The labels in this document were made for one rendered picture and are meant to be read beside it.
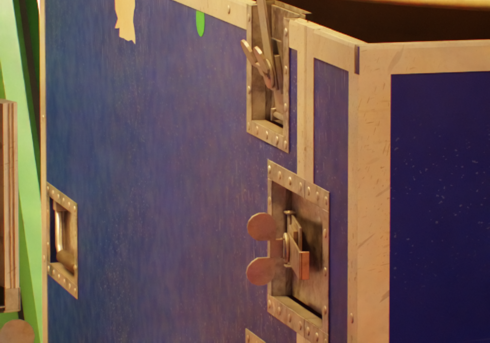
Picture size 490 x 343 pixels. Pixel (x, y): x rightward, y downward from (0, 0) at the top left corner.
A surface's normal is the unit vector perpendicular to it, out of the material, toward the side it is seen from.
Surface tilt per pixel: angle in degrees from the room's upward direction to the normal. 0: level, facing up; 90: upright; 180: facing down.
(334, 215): 90
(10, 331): 87
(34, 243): 76
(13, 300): 90
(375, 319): 90
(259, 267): 100
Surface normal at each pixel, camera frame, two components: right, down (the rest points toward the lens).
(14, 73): 0.57, -0.12
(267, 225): 0.23, 0.32
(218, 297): -0.96, 0.04
